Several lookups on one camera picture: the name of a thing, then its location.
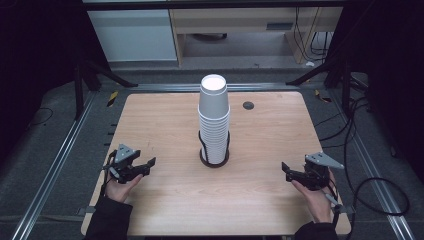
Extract metal floor rail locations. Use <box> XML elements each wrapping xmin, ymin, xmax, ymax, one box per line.
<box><xmin>11</xmin><ymin>91</ymin><xmax>98</xmax><ymax>240</ymax></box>
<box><xmin>328</xmin><ymin>89</ymin><xmax>416</xmax><ymax>240</ymax></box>

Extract light wooden desk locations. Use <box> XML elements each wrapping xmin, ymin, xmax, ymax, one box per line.
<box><xmin>169</xmin><ymin>6</ymin><xmax>344</xmax><ymax>66</ymax></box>

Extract hand-held gripper cable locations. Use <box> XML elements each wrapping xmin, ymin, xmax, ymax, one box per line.
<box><xmin>323</xmin><ymin>186</ymin><xmax>344</xmax><ymax>232</ymax></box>
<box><xmin>99</xmin><ymin>149</ymin><xmax>118</xmax><ymax>198</ymax></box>

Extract black looped floor cable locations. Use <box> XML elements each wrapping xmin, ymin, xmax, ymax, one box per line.
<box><xmin>344</xmin><ymin>96</ymin><xmax>410</xmax><ymax>240</ymax></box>

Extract yellow black tape strip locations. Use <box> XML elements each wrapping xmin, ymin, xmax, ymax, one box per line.
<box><xmin>314</xmin><ymin>89</ymin><xmax>333</xmax><ymax>104</ymax></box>
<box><xmin>106</xmin><ymin>90</ymin><xmax>119</xmax><ymax>108</ymax></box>

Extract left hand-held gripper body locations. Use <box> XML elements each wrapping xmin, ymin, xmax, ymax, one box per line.
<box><xmin>107</xmin><ymin>143</ymin><xmax>143</xmax><ymax>184</ymax></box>

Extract stack of white cups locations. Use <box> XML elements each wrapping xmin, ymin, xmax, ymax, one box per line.
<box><xmin>197</xmin><ymin>104</ymin><xmax>231</xmax><ymax>165</ymax></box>

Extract black cup holder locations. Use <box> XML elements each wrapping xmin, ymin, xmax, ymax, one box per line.
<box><xmin>198</xmin><ymin>130</ymin><xmax>232</xmax><ymax>169</ymax></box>

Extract black hanging desk cables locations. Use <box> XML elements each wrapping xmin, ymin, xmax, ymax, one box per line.
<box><xmin>294</xmin><ymin>6</ymin><xmax>334</xmax><ymax>63</ymax></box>

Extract white cabinet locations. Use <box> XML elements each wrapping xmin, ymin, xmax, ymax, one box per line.
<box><xmin>87</xmin><ymin>9</ymin><xmax>178</xmax><ymax>63</ymax></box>

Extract right hand-held gripper cable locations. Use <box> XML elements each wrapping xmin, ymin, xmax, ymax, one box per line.
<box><xmin>323</xmin><ymin>186</ymin><xmax>344</xmax><ymax>232</ymax></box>

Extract black floor cable bundle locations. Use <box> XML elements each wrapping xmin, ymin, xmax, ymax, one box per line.
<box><xmin>314</xmin><ymin>95</ymin><xmax>368</xmax><ymax>150</ymax></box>

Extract thin black floor cable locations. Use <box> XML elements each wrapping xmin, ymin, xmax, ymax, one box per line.
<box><xmin>27</xmin><ymin>106</ymin><xmax>55</xmax><ymax>130</ymax></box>

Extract person's left hand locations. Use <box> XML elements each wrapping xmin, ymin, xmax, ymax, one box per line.
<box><xmin>104</xmin><ymin>168</ymin><xmax>144</xmax><ymax>204</ymax></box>

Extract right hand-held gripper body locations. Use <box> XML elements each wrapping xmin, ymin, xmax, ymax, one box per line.
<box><xmin>300</xmin><ymin>151</ymin><xmax>345</xmax><ymax>192</ymax></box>

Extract white paper cup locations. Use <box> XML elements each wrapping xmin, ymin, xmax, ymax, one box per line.
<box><xmin>198</xmin><ymin>73</ymin><xmax>231</xmax><ymax>120</ymax></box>

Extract person's right hand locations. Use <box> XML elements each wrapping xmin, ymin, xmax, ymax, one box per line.
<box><xmin>291</xmin><ymin>169</ymin><xmax>338</xmax><ymax>224</ymax></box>

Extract black metal stand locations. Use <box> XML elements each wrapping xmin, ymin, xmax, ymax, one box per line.
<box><xmin>285</xmin><ymin>49</ymin><xmax>353</xmax><ymax>117</ymax></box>
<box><xmin>73</xmin><ymin>59</ymin><xmax>139</xmax><ymax>121</ymax></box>

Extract left hand-held gripper cable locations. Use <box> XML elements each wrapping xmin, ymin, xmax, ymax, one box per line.
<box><xmin>99</xmin><ymin>149</ymin><xmax>118</xmax><ymax>198</ymax></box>

